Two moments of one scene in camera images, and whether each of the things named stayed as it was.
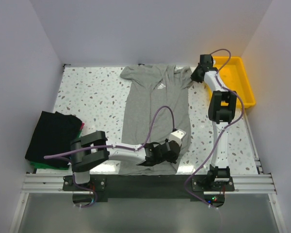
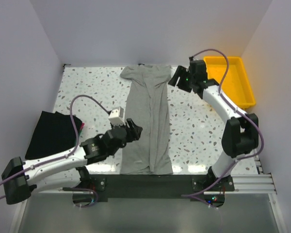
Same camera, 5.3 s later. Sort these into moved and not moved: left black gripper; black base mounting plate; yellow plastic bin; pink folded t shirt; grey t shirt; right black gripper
Moved: left black gripper; grey t shirt; right black gripper
Not moved: pink folded t shirt; yellow plastic bin; black base mounting plate
